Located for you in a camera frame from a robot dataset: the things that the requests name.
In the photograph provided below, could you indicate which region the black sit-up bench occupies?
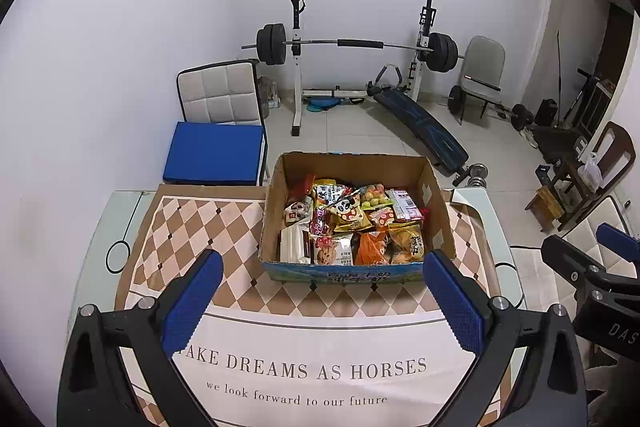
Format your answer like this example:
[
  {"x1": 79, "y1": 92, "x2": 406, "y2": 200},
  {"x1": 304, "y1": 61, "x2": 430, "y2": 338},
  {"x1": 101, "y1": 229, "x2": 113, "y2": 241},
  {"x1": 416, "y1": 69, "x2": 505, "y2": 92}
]
[{"x1": 367, "y1": 63, "x2": 471, "y2": 172}]

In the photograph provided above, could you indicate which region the orange snack packet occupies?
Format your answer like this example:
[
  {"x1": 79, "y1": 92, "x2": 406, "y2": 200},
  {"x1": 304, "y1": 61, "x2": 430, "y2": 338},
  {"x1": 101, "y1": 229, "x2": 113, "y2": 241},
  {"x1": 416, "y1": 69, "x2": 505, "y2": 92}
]
[{"x1": 356, "y1": 229, "x2": 393, "y2": 266}]

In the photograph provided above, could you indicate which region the blue seat cushion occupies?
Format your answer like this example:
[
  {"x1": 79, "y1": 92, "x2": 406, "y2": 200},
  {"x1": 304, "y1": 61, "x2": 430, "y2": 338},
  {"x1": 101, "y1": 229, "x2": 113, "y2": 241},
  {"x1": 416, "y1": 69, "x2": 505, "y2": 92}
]
[{"x1": 162, "y1": 122, "x2": 266, "y2": 188}]

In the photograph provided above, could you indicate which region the large yellow red snack bag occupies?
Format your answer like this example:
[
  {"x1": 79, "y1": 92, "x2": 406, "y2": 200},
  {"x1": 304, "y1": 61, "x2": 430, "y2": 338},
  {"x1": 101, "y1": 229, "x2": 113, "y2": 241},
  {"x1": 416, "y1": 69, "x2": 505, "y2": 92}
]
[{"x1": 310, "y1": 179, "x2": 342, "y2": 238}]

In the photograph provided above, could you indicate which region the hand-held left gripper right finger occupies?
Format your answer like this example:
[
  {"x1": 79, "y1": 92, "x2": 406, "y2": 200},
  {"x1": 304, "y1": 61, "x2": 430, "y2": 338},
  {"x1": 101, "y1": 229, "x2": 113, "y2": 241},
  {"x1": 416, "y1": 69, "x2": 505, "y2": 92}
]
[{"x1": 423, "y1": 249, "x2": 590, "y2": 427}]

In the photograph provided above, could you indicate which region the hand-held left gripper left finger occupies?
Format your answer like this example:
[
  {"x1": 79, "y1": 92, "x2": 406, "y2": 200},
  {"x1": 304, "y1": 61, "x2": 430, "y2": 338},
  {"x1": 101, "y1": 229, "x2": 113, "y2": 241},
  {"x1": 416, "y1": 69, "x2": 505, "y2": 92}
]
[{"x1": 57, "y1": 249, "x2": 224, "y2": 427}]

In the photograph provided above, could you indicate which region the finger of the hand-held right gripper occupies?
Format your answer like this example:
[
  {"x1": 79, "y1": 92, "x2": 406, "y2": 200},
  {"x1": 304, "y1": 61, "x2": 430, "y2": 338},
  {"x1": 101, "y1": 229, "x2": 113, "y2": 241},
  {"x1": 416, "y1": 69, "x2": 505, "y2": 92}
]
[
  {"x1": 541, "y1": 234, "x2": 640, "y2": 303},
  {"x1": 595, "y1": 223, "x2": 640, "y2": 264}
]

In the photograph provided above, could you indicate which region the small wooden stool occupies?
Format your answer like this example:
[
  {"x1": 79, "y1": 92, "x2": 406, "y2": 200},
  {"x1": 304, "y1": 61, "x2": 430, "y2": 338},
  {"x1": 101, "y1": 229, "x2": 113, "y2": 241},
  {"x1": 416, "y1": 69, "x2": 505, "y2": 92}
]
[{"x1": 525, "y1": 184, "x2": 567, "y2": 236}]

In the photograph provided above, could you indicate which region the white plastic bag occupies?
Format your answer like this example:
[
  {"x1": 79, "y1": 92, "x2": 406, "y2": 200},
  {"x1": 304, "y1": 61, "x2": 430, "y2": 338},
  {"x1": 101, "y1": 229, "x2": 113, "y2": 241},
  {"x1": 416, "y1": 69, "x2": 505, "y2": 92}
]
[{"x1": 577, "y1": 152, "x2": 604, "y2": 188}]

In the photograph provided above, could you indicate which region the brown wooden chair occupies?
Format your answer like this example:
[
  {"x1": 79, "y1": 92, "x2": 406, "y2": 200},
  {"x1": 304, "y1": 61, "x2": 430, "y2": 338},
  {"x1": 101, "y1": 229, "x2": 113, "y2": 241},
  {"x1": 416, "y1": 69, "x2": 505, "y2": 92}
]
[{"x1": 555, "y1": 122, "x2": 637, "y2": 233}]

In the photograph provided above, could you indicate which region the white barbell rack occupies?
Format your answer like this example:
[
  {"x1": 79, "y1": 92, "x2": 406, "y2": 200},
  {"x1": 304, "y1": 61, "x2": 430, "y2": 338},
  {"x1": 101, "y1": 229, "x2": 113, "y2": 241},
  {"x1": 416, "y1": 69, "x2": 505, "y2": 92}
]
[{"x1": 287, "y1": 0, "x2": 439, "y2": 138}]

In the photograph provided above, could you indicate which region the cardboard box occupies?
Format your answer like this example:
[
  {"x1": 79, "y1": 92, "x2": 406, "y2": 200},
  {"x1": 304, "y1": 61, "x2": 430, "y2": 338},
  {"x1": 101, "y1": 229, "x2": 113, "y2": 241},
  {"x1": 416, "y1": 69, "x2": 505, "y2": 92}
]
[{"x1": 259, "y1": 152, "x2": 457, "y2": 283}]

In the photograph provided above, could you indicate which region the small cookie packet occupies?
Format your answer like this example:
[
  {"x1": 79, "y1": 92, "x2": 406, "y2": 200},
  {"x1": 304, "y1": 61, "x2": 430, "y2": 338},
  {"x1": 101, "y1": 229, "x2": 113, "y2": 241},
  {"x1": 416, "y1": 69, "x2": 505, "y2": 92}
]
[{"x1": 314, "y1": 234, "x2": 356, "y2": 267}]

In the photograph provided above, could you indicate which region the white wafer packet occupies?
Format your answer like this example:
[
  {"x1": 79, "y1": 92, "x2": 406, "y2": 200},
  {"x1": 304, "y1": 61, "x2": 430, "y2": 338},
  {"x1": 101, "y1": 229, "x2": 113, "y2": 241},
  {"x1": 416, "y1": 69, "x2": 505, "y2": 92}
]
[{"x1": 280, "y1": 224, "x2": 316, "y2": 265}]

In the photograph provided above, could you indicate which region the white padded chair blue cushion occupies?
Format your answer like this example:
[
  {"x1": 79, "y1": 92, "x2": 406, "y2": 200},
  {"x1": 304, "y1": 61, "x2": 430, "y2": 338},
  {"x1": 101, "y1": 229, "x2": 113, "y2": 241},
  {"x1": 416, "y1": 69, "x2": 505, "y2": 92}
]
[{"x1": 176, "y1": 59, "x2": 269, "y2": 188}]

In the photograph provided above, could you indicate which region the checkered table mat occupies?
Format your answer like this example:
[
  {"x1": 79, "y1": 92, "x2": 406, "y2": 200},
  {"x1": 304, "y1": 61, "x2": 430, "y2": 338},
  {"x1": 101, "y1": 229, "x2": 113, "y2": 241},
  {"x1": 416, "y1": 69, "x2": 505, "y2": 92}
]
[{"x1": 115, "y1": 184, "x2": 527, "y2": 427}]

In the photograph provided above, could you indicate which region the barbell with black plates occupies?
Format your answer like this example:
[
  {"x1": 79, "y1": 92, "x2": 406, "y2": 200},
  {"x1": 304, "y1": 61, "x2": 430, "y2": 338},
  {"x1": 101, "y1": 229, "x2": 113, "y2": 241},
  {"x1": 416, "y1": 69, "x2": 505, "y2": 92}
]
[{"x1": 241, "y1": 23, "x2": 467, "y2": 72}]

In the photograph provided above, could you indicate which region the small black floor barbell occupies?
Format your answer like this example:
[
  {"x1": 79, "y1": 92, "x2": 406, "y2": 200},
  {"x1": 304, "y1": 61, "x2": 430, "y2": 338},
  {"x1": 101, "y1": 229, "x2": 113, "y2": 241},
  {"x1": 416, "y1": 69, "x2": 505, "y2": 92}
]
[{"x1": 447, "y1": 84, "x2": 534, "y2": 131}]

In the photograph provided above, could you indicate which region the grey chair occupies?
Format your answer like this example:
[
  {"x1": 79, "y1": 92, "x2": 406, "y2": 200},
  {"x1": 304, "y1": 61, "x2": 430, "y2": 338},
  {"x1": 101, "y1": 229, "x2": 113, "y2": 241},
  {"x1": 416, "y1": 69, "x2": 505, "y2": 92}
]
[{"x1": 457, "y1": 36, "x2": 507, "y2": 126}]

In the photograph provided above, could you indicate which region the chrome dumbbell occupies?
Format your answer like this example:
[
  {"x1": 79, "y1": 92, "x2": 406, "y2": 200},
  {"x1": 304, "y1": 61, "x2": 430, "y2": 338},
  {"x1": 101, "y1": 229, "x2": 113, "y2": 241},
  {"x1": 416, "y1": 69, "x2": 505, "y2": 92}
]
[{"x1": 452, "y1": 163, "x2": 489, "y2": 188}]

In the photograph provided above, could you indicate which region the red panda snack bag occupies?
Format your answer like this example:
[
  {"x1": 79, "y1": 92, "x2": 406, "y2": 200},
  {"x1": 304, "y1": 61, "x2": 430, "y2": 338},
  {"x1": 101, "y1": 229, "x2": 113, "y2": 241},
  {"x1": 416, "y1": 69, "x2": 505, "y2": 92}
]
[{"x1": 332, "y1": 192, "x2": 396, "y2": 233}]

